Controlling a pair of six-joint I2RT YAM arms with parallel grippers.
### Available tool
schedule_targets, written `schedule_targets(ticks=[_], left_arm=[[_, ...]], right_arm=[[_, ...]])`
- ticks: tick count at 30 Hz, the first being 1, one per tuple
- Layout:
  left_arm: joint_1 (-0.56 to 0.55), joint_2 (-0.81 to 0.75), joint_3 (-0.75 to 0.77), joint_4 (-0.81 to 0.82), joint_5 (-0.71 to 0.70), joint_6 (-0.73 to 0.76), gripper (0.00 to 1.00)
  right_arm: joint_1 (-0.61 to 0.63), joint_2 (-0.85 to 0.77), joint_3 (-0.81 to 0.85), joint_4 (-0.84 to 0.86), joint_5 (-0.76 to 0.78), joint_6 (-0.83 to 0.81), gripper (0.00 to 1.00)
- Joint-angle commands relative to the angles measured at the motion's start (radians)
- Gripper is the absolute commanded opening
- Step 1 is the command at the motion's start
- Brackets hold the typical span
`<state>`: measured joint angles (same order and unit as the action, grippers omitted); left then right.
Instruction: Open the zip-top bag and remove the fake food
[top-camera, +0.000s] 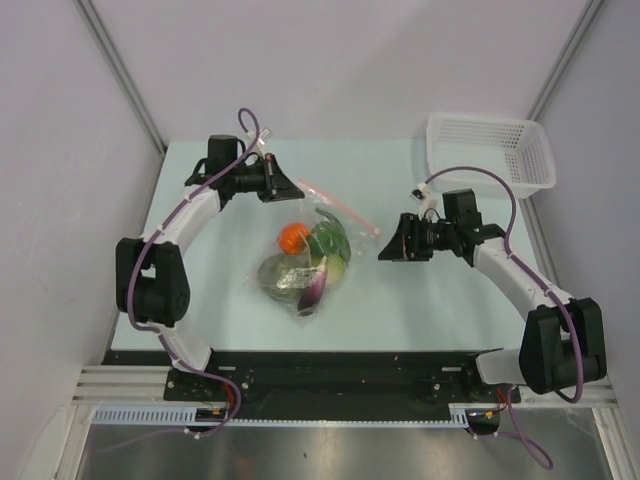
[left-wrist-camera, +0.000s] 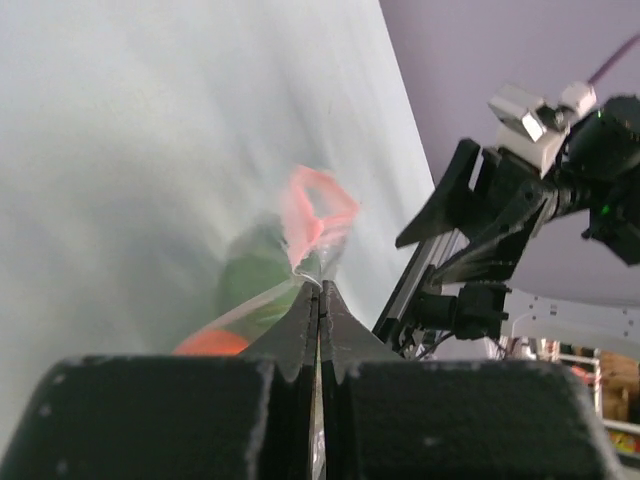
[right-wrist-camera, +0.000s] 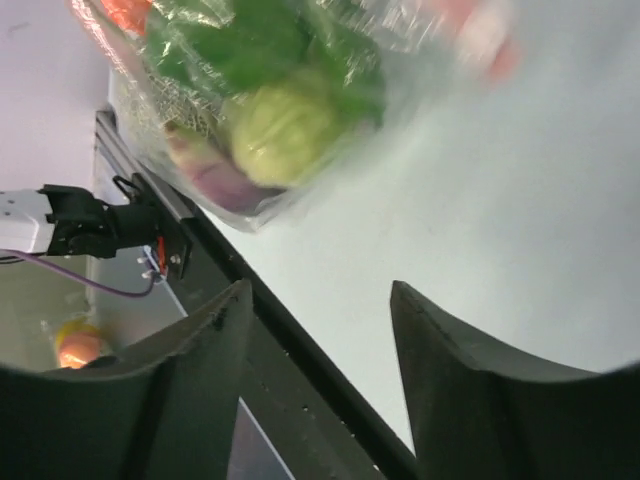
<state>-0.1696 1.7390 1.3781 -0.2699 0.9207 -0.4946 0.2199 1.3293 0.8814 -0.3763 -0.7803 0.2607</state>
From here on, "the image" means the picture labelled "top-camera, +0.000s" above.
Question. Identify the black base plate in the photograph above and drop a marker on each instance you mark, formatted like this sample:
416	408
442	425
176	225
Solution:
338	386

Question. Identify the white plastic basket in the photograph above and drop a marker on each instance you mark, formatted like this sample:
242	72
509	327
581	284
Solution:
518	151

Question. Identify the aluminium frame rail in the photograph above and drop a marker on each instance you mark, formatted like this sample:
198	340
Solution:
121	385

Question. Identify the purple fake eggplant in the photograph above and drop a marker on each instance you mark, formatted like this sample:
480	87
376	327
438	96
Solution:
314	292

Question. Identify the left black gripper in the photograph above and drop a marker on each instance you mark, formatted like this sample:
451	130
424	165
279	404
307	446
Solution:
276	185

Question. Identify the orange fake pumpkin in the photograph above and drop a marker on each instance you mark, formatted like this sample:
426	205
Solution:
292	238

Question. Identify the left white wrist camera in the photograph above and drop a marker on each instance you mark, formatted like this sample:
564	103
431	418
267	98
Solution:
257	142

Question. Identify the green fake bell pepper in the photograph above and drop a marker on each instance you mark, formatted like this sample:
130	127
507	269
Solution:
328	236

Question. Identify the pale green fake cabbage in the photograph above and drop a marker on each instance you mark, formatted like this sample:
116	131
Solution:
335	269

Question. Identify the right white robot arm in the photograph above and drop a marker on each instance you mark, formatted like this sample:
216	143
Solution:
563	340

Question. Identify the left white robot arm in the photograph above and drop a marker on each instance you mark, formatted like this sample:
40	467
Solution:
152	287

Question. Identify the green netted fake melon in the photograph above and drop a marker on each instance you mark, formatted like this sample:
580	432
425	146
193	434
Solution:
282	277

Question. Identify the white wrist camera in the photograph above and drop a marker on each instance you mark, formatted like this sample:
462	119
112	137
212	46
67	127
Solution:
257	142
425	197

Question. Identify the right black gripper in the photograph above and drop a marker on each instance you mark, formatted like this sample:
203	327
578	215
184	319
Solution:
403	248

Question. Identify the clear zip top bag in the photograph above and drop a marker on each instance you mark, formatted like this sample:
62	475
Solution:
363	237

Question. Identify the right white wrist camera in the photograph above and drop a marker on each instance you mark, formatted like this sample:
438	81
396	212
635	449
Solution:
425	197

